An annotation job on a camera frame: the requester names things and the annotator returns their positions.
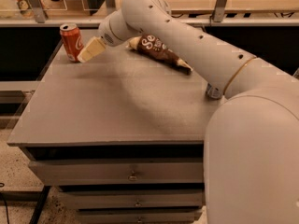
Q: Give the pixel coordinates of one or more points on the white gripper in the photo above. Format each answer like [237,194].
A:
[106,34]

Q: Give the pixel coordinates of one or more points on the black floor frame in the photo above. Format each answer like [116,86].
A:
[37,197]

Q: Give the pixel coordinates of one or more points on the grey drawer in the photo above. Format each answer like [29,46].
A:
[118,171]
[132,198]
[140,216]

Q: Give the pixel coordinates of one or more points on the bottom grey drawer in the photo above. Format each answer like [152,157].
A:
[140,216]

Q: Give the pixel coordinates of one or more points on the silver and blue can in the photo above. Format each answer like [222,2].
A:
[213,92]

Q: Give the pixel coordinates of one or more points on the brown and white chip bag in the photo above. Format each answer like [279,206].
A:
[154,48]

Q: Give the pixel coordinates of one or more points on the grey drawer cabinet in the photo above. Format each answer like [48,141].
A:
[120,105]

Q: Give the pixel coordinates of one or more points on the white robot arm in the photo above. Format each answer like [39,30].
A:
[251,148]

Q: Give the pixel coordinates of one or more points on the red coke can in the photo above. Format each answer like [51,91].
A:
[71,37]

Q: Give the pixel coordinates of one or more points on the middle grey drawer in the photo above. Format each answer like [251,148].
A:
[132,198]

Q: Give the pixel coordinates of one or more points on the grey metal railing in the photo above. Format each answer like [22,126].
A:
[30,13]

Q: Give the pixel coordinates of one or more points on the top grey drawer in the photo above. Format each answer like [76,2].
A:
[118,171]

